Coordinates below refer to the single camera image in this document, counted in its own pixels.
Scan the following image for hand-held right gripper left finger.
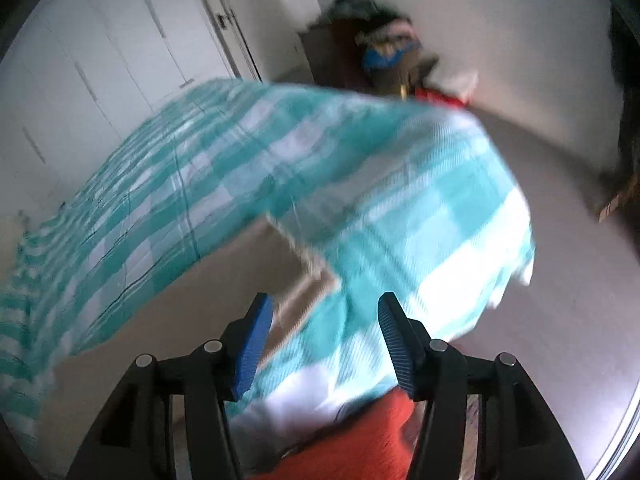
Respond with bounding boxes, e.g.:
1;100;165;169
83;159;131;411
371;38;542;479
65;292;275;480

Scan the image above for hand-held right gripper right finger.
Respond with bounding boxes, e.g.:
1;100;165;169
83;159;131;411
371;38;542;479
378;292;586;480

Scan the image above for beige pants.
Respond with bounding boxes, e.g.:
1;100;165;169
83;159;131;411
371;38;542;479
52;212;346;461

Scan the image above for orange fleece cloth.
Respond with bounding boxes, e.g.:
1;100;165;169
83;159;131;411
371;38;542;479
277;389;418;480

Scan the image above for teal plaid bed blanket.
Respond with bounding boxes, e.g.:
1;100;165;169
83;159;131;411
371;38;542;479
0;77;538;441

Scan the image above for red cloth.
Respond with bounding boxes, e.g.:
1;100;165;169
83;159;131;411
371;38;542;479
414;87;471;111

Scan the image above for white pillow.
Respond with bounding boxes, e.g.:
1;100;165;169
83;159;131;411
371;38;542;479
440;72;480;102

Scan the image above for dark wooden dresser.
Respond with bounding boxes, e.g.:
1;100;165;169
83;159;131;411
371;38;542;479
298;19;383;95

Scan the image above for pile of clothes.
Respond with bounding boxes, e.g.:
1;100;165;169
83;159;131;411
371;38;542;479
331;0;427;77

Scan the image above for white wardrobe doors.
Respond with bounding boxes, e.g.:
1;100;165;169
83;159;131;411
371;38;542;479
0;0;236;241

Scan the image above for dark cloth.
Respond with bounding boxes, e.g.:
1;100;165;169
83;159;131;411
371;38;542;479
597;4;640;222

